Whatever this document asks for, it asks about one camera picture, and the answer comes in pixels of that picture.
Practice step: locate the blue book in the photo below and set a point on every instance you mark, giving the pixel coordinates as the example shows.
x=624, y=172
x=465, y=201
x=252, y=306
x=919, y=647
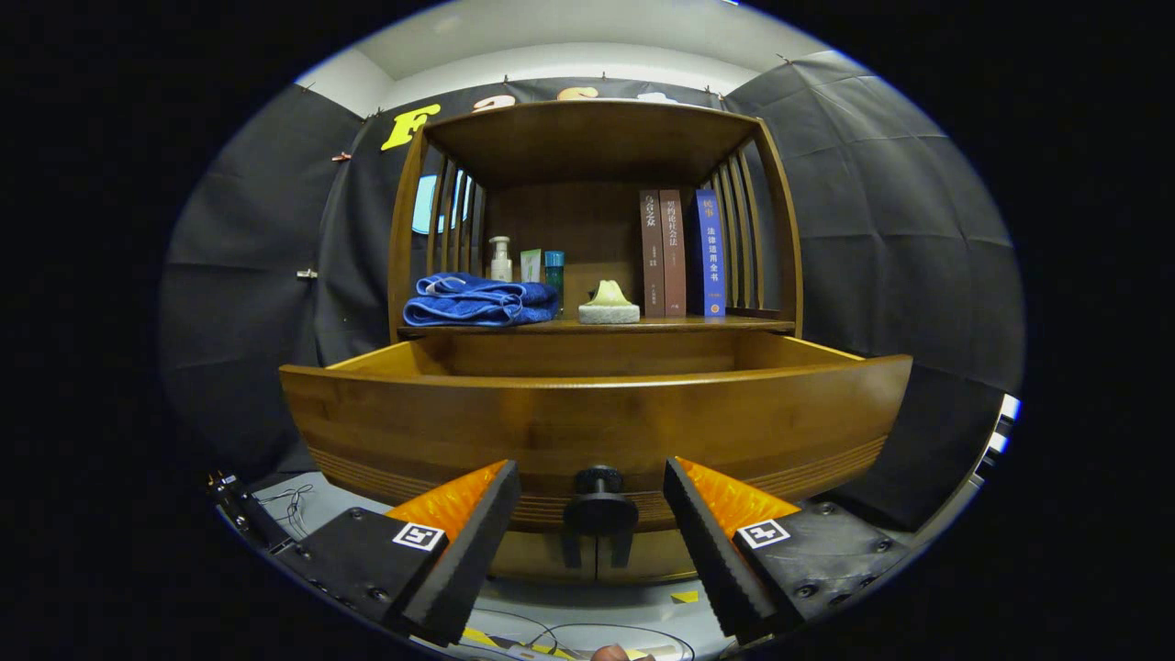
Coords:
x=709, y=257

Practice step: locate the white board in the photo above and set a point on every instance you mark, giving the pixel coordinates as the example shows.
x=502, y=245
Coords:
x=1001, y=431

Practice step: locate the black device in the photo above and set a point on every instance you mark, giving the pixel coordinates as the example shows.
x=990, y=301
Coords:
x=243, y=514

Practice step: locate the small yellow tape piece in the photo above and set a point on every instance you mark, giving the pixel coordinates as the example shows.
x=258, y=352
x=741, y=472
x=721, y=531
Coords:
x=684, y=597

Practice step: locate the yellow tape strip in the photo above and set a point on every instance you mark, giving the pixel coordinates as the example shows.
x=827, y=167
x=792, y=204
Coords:
x=477, y=637

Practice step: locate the teal bottle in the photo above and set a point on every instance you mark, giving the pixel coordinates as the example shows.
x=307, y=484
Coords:
x=553, y=266

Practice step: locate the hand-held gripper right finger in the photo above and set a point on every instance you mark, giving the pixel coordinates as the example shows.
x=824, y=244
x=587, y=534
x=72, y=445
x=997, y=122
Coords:
x=714, y=560

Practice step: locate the pale green tube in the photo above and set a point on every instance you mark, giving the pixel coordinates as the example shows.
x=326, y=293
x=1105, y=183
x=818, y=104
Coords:
x=531, y=266

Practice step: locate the wooden cabinet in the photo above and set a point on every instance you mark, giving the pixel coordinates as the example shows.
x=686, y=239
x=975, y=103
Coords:
x=587, y=138

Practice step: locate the white pump bottle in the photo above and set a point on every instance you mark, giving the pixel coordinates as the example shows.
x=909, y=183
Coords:
x=501, y=266

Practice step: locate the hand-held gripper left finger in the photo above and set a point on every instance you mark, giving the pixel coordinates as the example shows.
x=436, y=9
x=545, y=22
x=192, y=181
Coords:
x=468, y=560

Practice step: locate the wooden drawer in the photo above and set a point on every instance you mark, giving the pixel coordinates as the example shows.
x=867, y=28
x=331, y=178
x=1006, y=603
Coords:
x=597, y=422

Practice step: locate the wooden countertop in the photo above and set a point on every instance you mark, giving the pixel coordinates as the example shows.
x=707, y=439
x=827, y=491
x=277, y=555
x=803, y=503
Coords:
x=679, y=323

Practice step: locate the reddish brown book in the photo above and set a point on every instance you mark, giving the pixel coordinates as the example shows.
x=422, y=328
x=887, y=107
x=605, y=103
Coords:
x=675, y=257

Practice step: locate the wooden cabinet door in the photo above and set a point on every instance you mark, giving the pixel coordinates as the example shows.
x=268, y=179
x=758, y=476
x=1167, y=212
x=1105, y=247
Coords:
x=537, y=555
x=656, y=555

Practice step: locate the dark brown book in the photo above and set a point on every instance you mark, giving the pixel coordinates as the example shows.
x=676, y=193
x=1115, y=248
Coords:
x=652, y=257

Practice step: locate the folded blue towel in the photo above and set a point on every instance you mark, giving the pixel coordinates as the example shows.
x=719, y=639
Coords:
x=477, y=303

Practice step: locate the black backdrop cloth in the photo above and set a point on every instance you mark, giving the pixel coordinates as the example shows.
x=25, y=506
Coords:
x=872, y=229

